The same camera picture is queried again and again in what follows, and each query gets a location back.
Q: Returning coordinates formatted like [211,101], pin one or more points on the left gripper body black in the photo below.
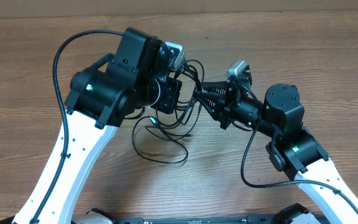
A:
[166,101]

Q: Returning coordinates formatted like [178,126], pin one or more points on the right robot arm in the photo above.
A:
[292,148]

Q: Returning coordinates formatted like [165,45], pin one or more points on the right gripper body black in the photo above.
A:
[230,112]

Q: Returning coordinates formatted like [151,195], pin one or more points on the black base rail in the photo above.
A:
[295,213]

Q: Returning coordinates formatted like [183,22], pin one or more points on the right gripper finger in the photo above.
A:
[221,87]
[216,106]

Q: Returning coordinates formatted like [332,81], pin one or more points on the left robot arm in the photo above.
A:
[101,97]

